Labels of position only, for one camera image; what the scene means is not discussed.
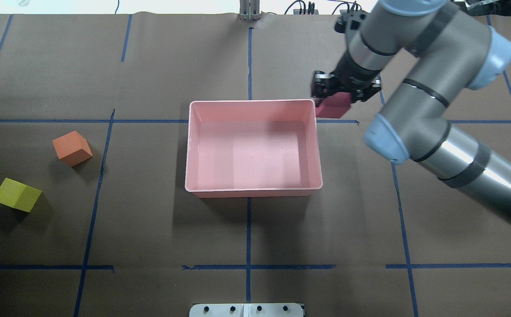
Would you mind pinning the orange foam block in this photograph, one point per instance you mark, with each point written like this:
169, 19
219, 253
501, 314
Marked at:
72, 149

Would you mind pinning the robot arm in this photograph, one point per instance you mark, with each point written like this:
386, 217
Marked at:
454, 52

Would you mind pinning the pink plastic bin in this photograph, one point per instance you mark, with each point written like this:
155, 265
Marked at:
253, 148

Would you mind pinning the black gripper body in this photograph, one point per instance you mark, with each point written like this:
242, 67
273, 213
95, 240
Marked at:
351, 72

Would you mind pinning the pink foam block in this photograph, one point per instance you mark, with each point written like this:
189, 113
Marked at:
335, 106

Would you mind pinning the white mount base plate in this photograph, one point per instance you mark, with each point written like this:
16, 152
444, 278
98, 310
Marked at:
289, 309

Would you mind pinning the yellow foam block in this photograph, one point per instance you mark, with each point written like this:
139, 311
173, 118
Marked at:
18, 195

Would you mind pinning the aluminium frame post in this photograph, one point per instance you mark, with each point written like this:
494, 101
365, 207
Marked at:
249, 10

